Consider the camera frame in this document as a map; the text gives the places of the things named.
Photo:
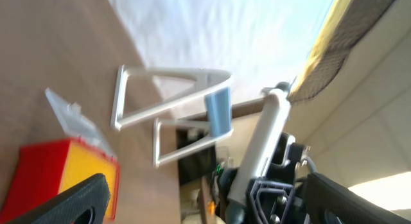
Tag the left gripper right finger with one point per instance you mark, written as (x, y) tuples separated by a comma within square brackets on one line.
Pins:
[(340, 201)]

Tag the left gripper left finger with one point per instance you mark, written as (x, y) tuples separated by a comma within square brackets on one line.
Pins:
[(74, 201)]

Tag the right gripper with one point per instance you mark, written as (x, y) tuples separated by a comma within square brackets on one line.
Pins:
[(289, 153)]

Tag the red and yellow tip box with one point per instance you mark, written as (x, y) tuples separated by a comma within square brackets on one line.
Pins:
[(41, 172)]

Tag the white and blue stand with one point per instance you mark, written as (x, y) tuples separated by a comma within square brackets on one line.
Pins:
[(219, 111)]

